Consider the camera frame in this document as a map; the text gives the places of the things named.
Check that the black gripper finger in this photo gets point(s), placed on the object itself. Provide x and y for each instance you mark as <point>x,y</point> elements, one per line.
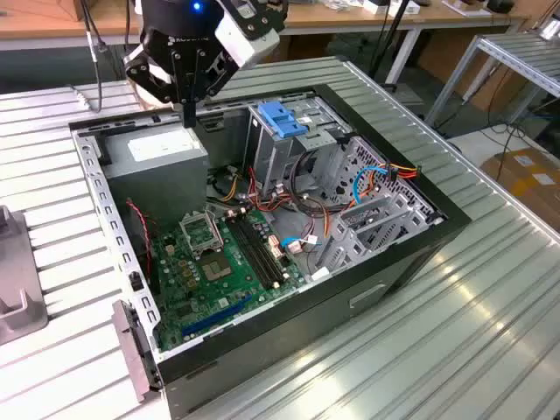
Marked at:
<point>137,74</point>
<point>199,79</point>

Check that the metal disk bay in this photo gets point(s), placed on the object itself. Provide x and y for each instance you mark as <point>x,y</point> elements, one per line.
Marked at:
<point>350,254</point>

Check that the blue plastic drive latch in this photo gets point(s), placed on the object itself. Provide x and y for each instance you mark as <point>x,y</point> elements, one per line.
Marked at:
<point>271,111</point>
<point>291,129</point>

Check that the brown cardboard box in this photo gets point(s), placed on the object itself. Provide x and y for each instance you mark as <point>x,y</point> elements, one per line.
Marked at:
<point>76,11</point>

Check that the metal optical drive cage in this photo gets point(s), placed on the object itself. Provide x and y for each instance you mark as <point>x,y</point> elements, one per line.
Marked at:
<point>271,157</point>

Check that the grey power supply unit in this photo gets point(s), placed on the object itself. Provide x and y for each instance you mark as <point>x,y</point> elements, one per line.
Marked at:
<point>157,184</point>

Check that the wooden workbench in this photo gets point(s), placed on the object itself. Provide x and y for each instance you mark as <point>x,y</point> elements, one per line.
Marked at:
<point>341,17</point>

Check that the black RAM slot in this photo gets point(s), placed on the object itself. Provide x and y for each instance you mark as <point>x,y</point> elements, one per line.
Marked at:
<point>254,254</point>
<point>264,245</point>

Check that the CPU socket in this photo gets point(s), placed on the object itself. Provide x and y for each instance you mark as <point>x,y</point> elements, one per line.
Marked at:
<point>215,269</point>

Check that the small white box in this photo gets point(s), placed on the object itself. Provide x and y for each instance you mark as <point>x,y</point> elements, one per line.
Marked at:
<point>376,6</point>

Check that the black tripod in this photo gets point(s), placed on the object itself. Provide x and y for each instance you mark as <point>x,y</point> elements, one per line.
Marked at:
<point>393,52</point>

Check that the black case lock tab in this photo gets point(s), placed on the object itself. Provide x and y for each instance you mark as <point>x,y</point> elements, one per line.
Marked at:
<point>137,282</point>

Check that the green motherboard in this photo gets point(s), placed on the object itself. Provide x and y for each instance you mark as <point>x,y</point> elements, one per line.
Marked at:
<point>227,289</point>

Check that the grey parts rack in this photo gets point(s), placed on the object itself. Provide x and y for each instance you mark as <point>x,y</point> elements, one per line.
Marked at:
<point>17,262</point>

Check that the blue expansion slot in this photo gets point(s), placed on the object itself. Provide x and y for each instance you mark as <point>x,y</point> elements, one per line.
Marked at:
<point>214,318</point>

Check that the black open PC case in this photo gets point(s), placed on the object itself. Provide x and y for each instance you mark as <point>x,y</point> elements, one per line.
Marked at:
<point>306,324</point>

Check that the grey case side latch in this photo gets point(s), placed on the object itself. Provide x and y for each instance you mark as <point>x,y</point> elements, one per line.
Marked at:
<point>131,350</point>

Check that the small black device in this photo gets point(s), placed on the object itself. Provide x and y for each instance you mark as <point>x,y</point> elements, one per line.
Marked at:
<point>501,5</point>

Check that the metal slat rack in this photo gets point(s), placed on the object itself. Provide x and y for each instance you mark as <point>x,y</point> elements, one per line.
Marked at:
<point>525,52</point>

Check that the large cardboard box with labels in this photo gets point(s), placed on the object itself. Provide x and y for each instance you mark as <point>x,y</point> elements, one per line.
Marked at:
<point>525,184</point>

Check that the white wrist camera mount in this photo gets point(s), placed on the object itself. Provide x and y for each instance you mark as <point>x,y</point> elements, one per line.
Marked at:
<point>245,48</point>

